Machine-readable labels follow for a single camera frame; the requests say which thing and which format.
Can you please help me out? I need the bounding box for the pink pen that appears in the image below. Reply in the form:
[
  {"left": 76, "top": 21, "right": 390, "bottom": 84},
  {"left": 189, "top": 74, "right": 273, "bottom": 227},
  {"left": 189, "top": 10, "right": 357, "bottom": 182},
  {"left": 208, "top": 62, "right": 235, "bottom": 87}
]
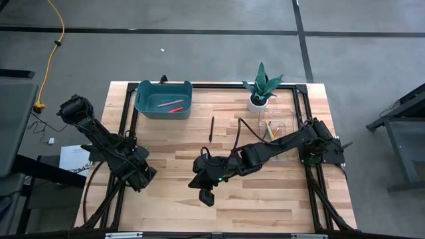
[{"left": 156, "top": 99, "right": 185, "bottom": 108}]

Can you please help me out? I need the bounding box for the dark metal cart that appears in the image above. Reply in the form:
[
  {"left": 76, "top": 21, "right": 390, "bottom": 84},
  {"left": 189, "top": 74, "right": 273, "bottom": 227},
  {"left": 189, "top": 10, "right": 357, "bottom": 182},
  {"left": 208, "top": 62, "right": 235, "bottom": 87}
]
[{"left": 366, "top": 82, "right": 425, "bottom": 193}]

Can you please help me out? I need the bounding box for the white plant pot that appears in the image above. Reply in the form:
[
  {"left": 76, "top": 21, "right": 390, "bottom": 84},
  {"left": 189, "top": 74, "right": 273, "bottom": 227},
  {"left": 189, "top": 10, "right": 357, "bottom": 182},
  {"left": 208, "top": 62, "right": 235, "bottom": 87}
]
[{"left": 247, "top": 92, "right": 270, "bottom": 114}]

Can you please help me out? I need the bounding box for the clear plastic tray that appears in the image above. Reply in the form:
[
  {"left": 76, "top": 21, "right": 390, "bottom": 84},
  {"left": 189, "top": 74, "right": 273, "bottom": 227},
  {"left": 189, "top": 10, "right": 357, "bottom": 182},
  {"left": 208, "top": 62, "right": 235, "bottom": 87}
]
[{"left": 258, "top": 108, "right": 298, "bottom": 163}]

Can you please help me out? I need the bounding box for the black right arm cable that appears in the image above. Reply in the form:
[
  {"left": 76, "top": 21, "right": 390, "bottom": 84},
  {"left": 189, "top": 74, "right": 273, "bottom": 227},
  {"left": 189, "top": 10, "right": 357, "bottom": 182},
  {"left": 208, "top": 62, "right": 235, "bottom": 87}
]
[{"left": 232, "top": 118, "right": 272, "bottom": 152}]

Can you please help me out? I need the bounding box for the black metal table frame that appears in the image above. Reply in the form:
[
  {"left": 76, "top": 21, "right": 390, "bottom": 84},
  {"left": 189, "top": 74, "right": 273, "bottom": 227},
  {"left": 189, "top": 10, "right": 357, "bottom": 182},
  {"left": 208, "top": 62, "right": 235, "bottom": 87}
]
[{"left": 74, "top": 81, "right": 358, "bottom": 233}]

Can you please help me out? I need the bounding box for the silver metal bracket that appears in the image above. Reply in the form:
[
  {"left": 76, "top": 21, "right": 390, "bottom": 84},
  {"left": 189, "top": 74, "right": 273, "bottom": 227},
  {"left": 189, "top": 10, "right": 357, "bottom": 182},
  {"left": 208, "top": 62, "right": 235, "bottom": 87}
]
[
  {"left": 104, "top": 232, "right": 143, "bottom": 239},
  {"left": 291, "top": 233, "right": 329, "bottom": 239}
]

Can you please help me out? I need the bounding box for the dark brown pencil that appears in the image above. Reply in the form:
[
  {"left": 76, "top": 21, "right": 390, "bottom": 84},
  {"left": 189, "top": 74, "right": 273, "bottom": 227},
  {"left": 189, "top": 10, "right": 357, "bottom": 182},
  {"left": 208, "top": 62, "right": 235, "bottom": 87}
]
[{"left": 261, "top": 121, "right": 272, "bottom": 143}]

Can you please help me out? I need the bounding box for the thin black floor cable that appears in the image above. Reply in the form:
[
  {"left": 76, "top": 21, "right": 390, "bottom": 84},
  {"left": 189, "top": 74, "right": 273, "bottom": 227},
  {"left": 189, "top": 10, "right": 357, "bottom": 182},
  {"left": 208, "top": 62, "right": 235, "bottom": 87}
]
[{"left": 27, "top": 112, "right": 70, "bottom": 143}]

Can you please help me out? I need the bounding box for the green snake plant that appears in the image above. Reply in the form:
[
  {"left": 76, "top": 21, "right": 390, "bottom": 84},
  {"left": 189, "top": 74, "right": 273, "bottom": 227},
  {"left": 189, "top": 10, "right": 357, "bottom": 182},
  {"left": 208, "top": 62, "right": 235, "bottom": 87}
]
[{"left": 242, "top": 62, "right": 285, "bottom": 102}]

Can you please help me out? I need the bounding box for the white paper sheet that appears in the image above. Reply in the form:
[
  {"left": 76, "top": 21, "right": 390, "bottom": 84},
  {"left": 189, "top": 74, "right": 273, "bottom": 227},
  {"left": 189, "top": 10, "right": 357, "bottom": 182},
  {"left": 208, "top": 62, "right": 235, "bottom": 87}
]
[{"left": 58, "top": 144, "right": 91, "bottom": 177}]

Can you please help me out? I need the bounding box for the teal plastic bin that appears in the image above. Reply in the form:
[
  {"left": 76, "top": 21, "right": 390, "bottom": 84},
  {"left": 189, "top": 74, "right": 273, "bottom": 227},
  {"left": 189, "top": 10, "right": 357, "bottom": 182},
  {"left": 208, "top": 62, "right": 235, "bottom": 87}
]
[{"left": 134, "top": 80, "right": 193, "bottom": 120}]

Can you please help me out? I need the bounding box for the yellow extension cable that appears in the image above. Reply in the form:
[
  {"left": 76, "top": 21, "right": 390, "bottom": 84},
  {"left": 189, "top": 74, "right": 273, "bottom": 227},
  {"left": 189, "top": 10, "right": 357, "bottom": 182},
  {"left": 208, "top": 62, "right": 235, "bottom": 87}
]
[{"left": 33, "top": 0, "right": 66, "bottom": 114}]

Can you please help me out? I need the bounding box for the grey desk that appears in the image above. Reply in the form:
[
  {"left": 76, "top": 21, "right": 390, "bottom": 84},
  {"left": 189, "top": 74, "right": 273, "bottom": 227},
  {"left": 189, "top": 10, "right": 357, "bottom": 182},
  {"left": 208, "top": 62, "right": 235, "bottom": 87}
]
[{"left": 0, "top": 82, "right": 39, "bottom": 180}]

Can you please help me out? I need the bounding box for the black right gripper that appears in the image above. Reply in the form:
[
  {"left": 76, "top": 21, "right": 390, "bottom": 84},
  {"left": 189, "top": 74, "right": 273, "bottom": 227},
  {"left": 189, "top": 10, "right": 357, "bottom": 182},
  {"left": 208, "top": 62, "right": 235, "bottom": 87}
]
[{"left": 188, "top": 147, "right": 245, "bottom": 207}]

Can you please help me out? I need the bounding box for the yellow pencil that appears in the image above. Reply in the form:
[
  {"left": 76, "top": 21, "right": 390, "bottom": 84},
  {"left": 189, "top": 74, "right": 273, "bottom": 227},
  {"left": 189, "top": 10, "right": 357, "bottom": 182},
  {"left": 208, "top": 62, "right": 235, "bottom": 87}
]
[{"left": 264, "top": 118, "right": 276, "bottom": 142}]

